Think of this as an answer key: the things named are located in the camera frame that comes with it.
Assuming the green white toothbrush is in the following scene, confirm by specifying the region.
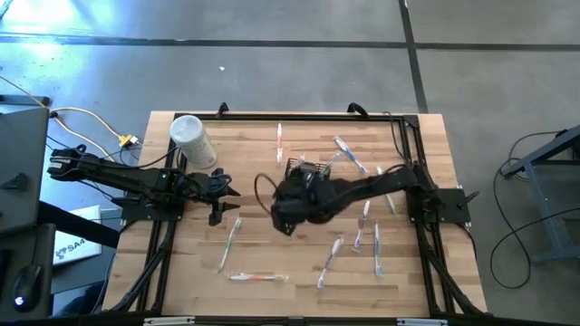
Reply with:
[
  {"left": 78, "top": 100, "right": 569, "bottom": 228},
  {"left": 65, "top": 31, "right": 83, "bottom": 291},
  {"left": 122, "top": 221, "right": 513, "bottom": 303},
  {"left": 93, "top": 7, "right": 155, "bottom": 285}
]
[
  {"left": 216, "top": 216, "right": 245, "bottom": 274},
  {"left": 374, "top": 165, "right": 400, "bottom": 218},
  {"left": 319, "top": 151, "right": 342, "bottom": 177}
]

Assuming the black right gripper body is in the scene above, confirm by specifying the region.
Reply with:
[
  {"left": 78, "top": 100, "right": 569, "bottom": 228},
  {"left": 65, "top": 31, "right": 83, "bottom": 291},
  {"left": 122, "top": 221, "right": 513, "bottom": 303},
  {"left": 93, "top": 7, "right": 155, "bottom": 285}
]
[{"left": 270, "top": 178, "right": 325, "bottom": 236}]

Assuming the yellow cable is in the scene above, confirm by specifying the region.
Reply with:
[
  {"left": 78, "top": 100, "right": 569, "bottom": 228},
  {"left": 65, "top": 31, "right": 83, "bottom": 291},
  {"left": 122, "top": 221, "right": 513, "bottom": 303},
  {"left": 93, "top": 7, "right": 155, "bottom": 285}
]
[{"left": 0, "top": 74, "right": 133, "bottom": 149}]

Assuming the white printed box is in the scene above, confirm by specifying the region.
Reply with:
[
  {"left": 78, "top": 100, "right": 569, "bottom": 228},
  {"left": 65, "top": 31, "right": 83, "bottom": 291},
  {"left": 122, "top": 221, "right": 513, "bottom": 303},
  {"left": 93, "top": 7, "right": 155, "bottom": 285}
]
[{"left": 53, "top": 205, "right": 103, "bottom": 267}]

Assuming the black side desk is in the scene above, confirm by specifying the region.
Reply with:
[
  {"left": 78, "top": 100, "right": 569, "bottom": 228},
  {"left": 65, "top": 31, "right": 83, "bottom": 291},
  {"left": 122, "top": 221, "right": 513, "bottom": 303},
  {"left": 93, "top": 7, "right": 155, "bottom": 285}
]
[{"left": 0, "top": 201, "right": 121, "bottom": 321}]

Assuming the grey metal table leg frame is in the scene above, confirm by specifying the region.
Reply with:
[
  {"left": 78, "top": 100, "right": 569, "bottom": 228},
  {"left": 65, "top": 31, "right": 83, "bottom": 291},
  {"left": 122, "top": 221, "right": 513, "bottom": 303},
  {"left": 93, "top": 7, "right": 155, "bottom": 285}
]
[{"left": 500, "top": 124, "right": 580, "bottom": 266}]

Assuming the black wire caddy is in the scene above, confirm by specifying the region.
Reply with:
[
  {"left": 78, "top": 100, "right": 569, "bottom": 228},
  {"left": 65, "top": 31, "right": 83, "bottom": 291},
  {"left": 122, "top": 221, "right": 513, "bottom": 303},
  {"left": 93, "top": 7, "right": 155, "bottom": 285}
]
[{"left": 284, "top": 153, "right": 332, "bottom": 182}]

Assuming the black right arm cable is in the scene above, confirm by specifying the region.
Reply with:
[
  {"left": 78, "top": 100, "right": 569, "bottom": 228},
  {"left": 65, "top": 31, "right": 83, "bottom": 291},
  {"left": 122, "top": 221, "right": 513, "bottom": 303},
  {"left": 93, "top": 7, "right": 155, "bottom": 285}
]
[{"left": 252, "top": 171, "right": 285, "bottom": 217}]

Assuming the black computer mouse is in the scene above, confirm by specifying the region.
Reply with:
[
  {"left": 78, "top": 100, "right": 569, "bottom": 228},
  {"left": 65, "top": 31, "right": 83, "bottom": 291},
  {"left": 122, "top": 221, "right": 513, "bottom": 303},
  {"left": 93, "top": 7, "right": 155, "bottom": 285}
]
[{"left": 11, "top": 264, "right": 44, "bottom": 313}]

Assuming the purple white toothbrush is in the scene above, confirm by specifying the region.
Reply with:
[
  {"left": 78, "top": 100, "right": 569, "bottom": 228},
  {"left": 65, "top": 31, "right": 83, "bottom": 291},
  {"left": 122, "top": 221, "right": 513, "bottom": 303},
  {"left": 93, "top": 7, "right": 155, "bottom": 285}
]
[
  {"left": 353, "top": 198, "right": 372, "bottom": 250},
  {"left": 315, "top": 234, "right": 345, "bottom": 291}
]

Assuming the blue white toothbrush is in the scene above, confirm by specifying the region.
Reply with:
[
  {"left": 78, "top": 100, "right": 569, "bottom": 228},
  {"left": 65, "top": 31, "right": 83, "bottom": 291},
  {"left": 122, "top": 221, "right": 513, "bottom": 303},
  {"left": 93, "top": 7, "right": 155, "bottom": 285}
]
[{"left": 333, "top": 135, "right": 369, "bottom": 175}]

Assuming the orange white toothbrush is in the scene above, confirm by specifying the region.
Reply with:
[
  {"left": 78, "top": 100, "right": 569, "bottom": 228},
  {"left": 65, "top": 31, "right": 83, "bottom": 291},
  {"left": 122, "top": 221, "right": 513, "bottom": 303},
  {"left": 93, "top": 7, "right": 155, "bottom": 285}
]
[
  {"left": 225, "top": 271, "right": 290, "bottom": 284},
  {"left": 275, "top": 121, "right": 285, "bottom": 167}
]

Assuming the blue green toothbrush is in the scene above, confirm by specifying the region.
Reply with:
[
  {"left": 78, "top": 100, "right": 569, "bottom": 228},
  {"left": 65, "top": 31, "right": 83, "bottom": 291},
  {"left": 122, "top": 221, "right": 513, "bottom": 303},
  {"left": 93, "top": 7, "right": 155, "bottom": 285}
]
[{"left": 372, "top": 220, "right": 384, "bottom": 278}]

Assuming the grey computer case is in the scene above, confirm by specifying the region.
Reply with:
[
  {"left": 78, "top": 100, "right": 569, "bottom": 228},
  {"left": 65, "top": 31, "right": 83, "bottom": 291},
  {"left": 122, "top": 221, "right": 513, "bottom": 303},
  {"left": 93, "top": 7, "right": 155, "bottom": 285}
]
[{"left": 0, "top": 94, "right": 50, "bottom": 235}]

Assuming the white green wipes canister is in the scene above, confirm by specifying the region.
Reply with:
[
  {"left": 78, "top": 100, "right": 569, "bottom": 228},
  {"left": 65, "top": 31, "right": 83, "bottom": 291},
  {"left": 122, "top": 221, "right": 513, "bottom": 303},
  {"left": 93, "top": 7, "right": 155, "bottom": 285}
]
[{"left": 169, "top": 114, "right": 218, "bottom": 170}]

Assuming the black floor cable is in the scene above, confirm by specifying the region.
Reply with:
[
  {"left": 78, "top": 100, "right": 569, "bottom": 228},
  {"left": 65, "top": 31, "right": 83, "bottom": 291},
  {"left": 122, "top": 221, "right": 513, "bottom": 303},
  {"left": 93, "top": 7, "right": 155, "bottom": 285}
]
[{"left": 488, "top": 129, "right": 580, "bottom": 291}]

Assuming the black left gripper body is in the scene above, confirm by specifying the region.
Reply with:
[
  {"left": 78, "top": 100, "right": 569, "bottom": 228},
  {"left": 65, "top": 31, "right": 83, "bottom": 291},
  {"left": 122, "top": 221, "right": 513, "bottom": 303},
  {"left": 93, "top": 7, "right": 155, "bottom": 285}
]
[{"left": 183, "top": 168, "right": 227, "bottom": 205}]

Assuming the silver aluminium frame post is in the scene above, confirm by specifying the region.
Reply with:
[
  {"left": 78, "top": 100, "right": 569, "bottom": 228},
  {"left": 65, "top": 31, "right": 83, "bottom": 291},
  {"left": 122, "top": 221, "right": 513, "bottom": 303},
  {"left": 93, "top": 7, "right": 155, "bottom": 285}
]
[
  {"left": 396, "top": 318, "right": 450, "bottom": 326},
  {"left": 142, "top": 315, "right": 196, "bottom": 326}
]

